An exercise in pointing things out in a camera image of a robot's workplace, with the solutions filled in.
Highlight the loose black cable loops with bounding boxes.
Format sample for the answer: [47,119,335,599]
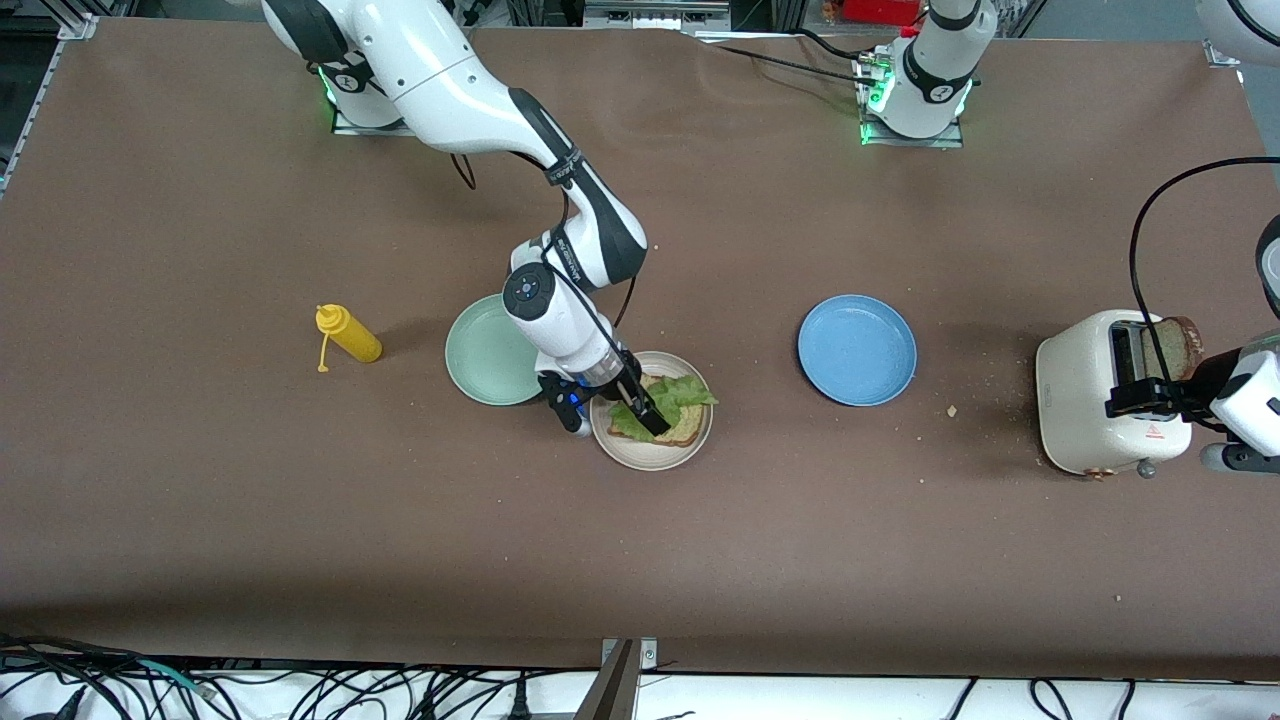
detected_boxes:
[938,677,1143,720]

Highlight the metal bracket with beam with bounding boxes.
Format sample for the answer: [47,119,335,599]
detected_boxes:
[574,637,659,720]

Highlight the light brown bread slice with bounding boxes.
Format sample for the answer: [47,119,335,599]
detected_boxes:
[611,371,708,449]

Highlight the silver frame with black box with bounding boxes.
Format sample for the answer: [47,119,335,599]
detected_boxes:
[583,0,733,32]

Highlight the teal cable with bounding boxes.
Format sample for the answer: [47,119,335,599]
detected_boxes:
[133,656,217,698]

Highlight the dark crust bread slice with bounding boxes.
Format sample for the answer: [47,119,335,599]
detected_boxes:
[1141,315,1205,384]

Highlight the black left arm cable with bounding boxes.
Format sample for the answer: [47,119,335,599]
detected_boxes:
[1129,156,1280,383]

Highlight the light green plate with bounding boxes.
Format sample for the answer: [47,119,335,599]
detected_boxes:
[444,292,548,408]

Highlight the long aluminium table rail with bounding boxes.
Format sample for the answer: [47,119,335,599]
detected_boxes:
[0,14,98,197]

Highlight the yellow mustard squeeze bottle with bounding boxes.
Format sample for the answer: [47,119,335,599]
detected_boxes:
[315,303,384,375]

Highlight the green lettuce leaf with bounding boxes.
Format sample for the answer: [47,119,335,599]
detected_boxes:
[607,374,720,442]

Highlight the tangle of black cables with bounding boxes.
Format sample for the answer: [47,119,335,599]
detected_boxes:
[0,628,701,720]

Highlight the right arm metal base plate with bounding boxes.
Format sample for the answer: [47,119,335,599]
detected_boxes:
[331,100,421,137]

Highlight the blue plate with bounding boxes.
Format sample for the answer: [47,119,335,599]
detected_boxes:
[797,293,919,408]

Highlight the beige plate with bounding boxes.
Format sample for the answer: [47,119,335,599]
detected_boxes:
[588,350,715,472]

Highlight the black cable on table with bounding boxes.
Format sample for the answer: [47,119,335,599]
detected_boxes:
[688,27,883,87]

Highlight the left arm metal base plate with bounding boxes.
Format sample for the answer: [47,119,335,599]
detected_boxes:
[854,52,967,150]

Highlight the white toaster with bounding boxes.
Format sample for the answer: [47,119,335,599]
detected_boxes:
[1035,308,1194,481]

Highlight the red box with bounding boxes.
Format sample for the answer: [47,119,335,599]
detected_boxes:
[823,0,928,27]

